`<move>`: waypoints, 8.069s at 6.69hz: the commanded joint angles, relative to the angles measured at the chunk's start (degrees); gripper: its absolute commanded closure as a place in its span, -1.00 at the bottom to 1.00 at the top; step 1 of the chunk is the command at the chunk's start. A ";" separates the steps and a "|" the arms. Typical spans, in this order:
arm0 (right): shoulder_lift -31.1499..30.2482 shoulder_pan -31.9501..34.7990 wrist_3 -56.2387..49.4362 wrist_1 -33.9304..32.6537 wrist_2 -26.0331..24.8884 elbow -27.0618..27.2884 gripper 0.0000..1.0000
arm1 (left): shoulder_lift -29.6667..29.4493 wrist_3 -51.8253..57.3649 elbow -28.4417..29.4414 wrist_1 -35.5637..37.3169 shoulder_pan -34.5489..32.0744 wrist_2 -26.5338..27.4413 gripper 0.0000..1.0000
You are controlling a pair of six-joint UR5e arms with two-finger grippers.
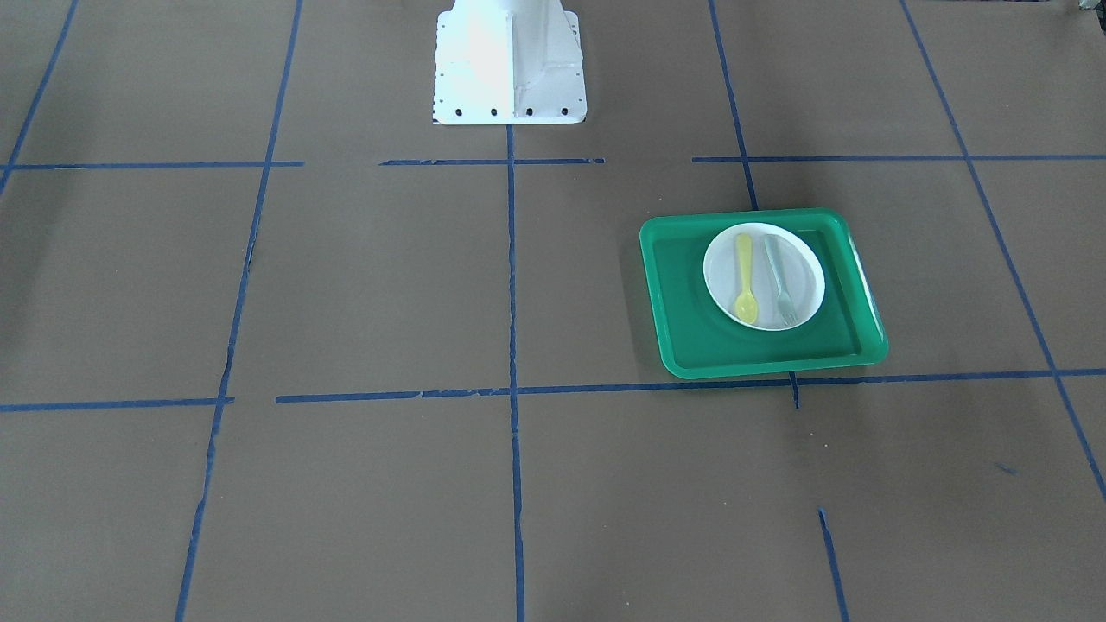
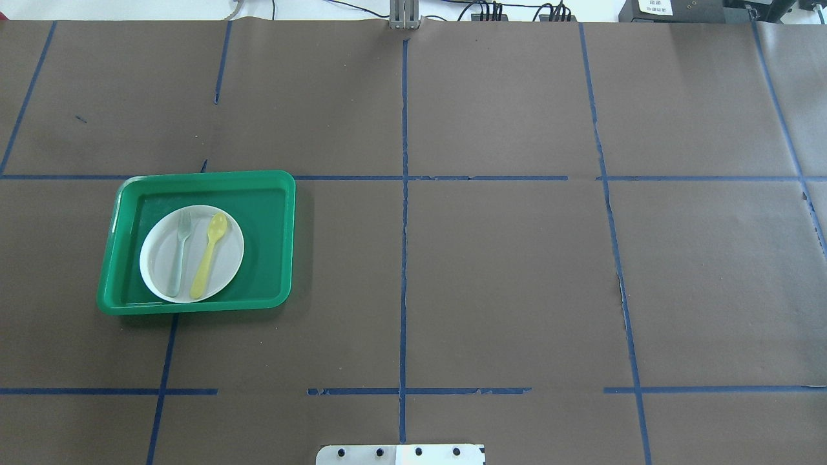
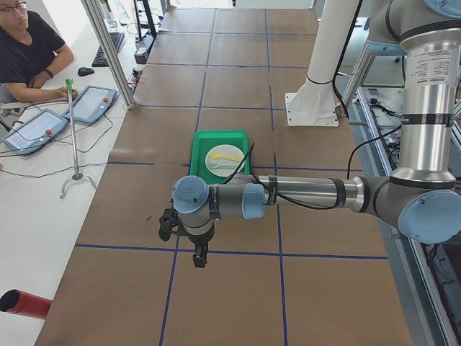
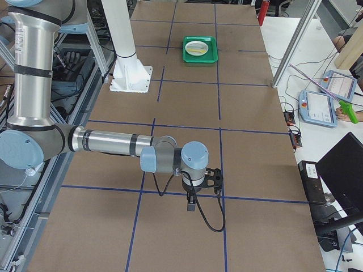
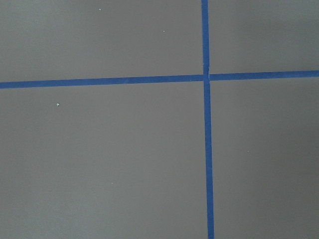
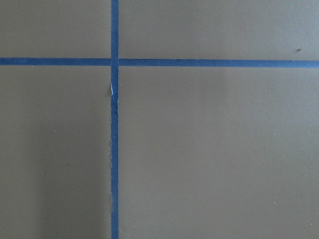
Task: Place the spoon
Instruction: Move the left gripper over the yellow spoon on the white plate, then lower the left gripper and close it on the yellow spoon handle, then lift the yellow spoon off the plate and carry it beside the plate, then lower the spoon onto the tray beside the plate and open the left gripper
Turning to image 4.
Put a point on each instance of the black computer box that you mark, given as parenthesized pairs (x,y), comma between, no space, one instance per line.
(312,184)

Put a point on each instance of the near black orange adapter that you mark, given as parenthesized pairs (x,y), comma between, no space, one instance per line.
(295,138)

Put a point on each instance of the teach pendant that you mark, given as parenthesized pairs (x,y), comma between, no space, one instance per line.
(317,108)
(341,85)

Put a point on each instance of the white camera post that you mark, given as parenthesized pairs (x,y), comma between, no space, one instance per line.
(129,74)

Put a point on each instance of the wooden board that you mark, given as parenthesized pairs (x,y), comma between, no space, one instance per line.
(349,51)

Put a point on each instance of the white round plate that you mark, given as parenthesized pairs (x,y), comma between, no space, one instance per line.
(197,45)

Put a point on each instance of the far teach pendant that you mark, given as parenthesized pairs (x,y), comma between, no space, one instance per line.
(341,85)

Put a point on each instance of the far black orange adapter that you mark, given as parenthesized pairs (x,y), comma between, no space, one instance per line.
(289,117)

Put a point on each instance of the black monitor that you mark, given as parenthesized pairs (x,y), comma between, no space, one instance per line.
(341,171)

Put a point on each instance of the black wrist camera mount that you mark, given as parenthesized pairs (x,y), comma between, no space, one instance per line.
(214,179)

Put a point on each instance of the green plastic tray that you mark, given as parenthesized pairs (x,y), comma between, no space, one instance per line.
(210,57)

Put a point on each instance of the near teach pendant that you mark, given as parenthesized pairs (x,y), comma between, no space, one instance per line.
(317,108)

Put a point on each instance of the black orange adapter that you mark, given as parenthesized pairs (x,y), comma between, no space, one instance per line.
(289,117)
(295,138)

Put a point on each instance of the green handled grabber tool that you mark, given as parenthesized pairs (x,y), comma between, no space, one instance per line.
(346,107)

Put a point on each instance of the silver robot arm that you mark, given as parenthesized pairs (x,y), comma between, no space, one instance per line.
(31,137)

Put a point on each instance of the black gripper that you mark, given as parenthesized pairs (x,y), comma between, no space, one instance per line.
(189,188)

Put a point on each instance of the red fire extinguisher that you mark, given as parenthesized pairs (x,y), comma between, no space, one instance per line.
(263,11)

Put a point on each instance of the person's hand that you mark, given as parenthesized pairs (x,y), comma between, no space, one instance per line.
(343,117)

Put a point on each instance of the yellow plastic spoon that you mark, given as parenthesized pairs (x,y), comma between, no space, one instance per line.
(196,52)

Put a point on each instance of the aluminium frame post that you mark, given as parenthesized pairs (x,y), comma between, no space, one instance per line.
(297,36)

